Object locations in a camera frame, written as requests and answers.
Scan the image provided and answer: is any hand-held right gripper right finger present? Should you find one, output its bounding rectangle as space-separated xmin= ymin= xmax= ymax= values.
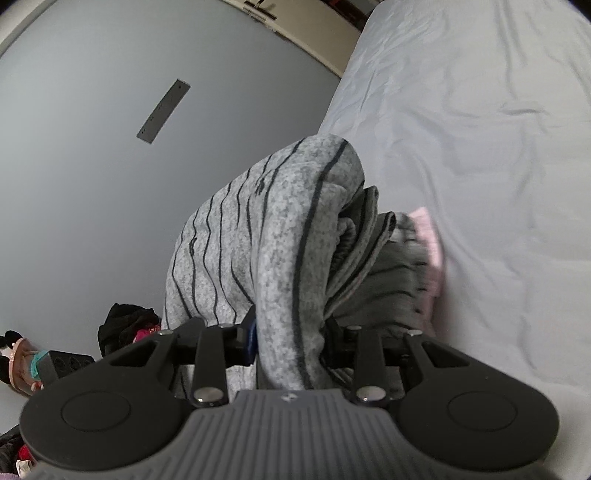
xmin=321 ymin=318 xmax=472 ymax=408

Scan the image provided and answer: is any grey striped garment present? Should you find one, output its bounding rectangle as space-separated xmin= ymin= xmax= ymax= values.
xmin=161 ymin=134 xmax=370 ymax=402
xmin=330 ymin=185 xmax=439 ymax=337

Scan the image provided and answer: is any dark cloth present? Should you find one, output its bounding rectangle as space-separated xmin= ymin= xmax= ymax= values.
xmin=0 ymin=427 xmax=34 ymax=480

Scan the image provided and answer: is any plush toy with black ears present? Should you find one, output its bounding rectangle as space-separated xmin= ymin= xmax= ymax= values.
xmin=0 ymin=330 xmax=51 ymax=398

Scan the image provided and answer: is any grey metal wall bracket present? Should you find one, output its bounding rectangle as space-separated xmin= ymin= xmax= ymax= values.
xmin=136 ymin=79 xmax=191 ymax=145

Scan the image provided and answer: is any folded pink garment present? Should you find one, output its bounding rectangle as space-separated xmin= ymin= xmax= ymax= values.
xmin=409 ymin=206 xmax=447 ymax=297

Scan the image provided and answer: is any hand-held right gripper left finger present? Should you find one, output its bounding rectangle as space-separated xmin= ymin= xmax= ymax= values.
xmin=104 ymin=305 xmax=258 ymax=409

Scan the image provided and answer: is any black cloth pile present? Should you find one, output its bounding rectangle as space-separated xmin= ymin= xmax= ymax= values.
xmin=97 ymin=303 xmax=162 ymax=359

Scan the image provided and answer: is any folded grey striped garment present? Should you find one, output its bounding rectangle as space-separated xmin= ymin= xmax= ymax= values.
xmin=330 ymin=185 xmax=439 ymax=337

